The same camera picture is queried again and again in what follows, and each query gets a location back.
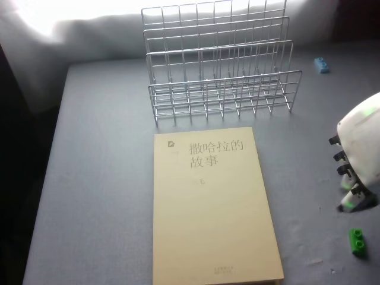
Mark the blue toy block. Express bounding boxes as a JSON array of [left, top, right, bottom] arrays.
[[313, 56, 330, 75]]

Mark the grey table cloth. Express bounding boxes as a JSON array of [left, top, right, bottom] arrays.
[[22, 41, 380, 285]]

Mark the white backdrop curtain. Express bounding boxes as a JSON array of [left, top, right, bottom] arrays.
[[0, 0, 380, 113]]

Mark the white wire rack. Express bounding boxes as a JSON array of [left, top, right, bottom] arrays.
[[141, 0, 303, 127]]

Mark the beige paperback book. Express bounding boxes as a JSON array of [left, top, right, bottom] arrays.
[[153, 126, 285, 285]]

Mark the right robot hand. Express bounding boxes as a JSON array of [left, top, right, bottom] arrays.
[[328, 91, 380, 214]]

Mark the green toy block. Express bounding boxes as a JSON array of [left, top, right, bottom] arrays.
[[349, 227, 368, 257]]

